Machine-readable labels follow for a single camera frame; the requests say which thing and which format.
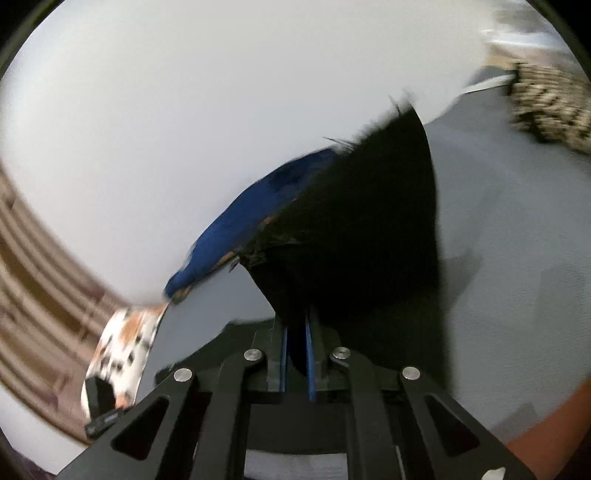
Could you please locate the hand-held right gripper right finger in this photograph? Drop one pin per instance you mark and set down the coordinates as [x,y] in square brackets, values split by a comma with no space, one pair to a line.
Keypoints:
[310,357]

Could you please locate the brown striped curtain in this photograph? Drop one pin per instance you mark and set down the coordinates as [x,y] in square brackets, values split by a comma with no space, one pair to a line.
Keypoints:
[41,314]

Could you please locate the black pants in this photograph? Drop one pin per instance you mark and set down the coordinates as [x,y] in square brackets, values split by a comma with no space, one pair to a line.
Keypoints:
[369,240]

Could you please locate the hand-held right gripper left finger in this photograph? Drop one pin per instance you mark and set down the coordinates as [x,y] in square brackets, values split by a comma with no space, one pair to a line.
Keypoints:
[284,357]

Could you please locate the floral white orange pillow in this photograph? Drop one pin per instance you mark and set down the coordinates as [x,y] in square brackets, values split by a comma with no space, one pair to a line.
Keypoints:
[124,350]

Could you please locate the black and cream striped cloth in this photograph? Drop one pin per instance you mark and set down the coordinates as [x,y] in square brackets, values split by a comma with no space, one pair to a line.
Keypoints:
[549,104]

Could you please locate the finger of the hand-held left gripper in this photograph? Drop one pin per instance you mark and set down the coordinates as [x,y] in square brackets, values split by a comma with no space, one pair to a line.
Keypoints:
[102,406]

